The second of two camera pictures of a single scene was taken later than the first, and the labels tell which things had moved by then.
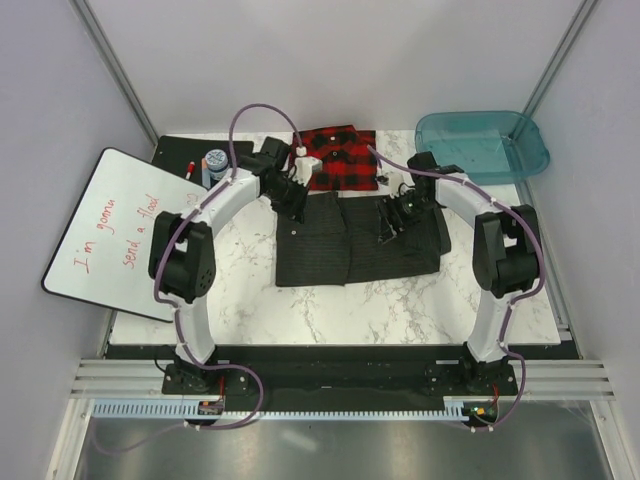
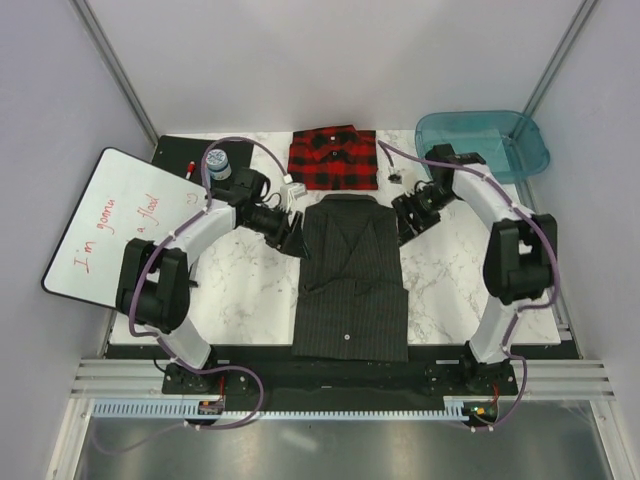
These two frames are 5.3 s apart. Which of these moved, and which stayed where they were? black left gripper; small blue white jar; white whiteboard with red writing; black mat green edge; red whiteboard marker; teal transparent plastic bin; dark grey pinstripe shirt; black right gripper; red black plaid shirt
Moved: dark grey pinstripe shirt; black left gripper; black right gripper
Stayed: red black plaid shirt; teal transparent plastic bin; small blue white jar; white whiteboard with red writing; black mat green edge; red whiteboard marker
